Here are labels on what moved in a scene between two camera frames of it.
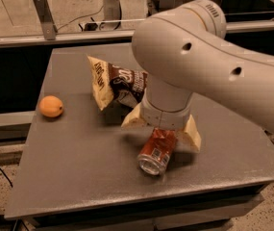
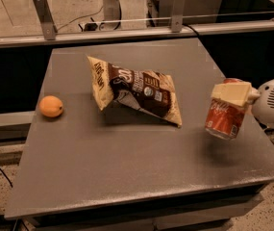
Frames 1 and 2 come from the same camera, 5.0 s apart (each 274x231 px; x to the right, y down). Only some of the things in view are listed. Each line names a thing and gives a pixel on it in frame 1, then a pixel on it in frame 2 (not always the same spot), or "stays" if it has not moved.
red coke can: [156, 152] → [224, 119]
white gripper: [165, 118] → [270, 108]
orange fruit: [51, 106] stays
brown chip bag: [112, 83] stays
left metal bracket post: [45, 15] stays
